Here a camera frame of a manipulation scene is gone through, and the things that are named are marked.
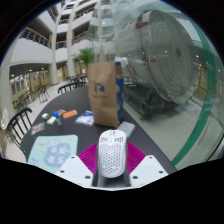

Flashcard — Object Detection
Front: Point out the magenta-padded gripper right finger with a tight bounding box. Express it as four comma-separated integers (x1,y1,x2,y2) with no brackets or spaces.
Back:
125,141,170,189

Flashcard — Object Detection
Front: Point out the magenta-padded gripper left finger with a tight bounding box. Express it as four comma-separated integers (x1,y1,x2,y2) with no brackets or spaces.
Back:
54,142,100,188

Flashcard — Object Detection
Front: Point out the white perforated computer mouse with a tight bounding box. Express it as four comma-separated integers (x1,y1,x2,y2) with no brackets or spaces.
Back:
96,129,128,179

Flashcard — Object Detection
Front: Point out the teal printed mouse pad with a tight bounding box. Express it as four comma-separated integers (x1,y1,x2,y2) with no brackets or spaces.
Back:
27,134,79,175

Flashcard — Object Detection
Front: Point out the grey flat case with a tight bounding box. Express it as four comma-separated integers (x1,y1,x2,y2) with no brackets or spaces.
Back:
116,120,137,140

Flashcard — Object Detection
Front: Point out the clear plastic bag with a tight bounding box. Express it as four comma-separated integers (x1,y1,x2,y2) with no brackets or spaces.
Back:
74,110,95,127

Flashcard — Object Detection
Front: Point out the small blue-capped bottle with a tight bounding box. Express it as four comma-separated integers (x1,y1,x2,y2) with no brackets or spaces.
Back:
53,110,63,127

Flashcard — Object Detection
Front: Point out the small white box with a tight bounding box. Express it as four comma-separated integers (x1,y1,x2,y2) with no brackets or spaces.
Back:
46,116,58,126

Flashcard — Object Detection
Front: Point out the small clear plastic packet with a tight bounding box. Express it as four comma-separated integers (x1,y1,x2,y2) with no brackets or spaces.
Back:
30,122,46,136

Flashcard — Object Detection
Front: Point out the orange flat packet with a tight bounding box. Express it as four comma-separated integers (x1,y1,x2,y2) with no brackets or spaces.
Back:
62,109,78,120

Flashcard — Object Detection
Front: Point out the black spindle-back chair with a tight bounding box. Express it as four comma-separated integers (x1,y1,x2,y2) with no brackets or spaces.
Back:
5,107,34,148

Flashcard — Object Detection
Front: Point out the brown paper bag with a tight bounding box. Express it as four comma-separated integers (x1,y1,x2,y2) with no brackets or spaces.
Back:
87,61,125,129

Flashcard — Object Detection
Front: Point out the black curved-back chair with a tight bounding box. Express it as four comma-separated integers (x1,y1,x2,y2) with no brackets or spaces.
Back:
57,80,89,95

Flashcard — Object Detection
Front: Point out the group of dark chairs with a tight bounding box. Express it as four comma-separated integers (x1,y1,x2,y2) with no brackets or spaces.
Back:
11,84,52,113

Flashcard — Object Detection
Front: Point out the white lattice chair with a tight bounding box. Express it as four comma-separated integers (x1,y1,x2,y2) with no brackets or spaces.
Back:
0,108,10,131

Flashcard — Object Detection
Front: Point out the large white cylindrical exhibit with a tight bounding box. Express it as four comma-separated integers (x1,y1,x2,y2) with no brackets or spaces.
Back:
114,9,204,118

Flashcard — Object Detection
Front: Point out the green potted plant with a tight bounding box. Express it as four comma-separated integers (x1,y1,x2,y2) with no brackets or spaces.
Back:
73,47,96,73

